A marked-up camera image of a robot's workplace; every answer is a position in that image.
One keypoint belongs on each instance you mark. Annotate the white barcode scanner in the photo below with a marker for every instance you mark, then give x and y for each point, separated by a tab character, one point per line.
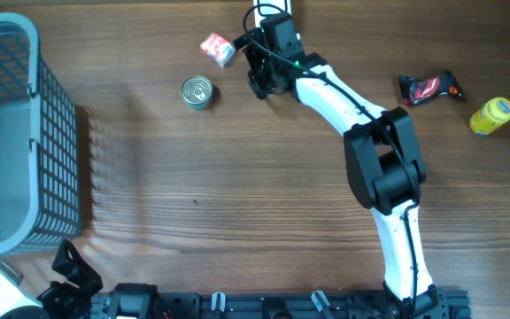
269	7

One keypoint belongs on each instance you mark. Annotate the yellow lidded small bottle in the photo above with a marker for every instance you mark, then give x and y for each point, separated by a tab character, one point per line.
492	115

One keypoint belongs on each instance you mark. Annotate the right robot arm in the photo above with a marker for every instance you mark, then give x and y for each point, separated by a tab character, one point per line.
383	161

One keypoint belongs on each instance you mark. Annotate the black red snack wrapper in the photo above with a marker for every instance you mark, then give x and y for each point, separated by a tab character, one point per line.
415	91

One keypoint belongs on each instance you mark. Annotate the red white small carton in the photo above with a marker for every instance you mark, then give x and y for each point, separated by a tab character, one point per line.
218	48

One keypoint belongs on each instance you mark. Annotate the green labelled round container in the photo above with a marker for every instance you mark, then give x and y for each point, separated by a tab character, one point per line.
197	92

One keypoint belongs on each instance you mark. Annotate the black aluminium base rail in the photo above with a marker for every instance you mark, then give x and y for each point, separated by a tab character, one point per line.
352	305

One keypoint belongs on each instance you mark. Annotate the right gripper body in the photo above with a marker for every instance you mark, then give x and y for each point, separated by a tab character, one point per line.
263	66

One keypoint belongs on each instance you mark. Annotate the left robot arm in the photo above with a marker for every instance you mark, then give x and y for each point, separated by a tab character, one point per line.
140	301

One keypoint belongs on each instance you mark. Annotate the grey plastic mesh basket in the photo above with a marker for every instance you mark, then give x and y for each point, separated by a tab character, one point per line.
39	156

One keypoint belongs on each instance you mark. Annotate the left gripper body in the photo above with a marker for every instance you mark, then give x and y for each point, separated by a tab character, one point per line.
65	303

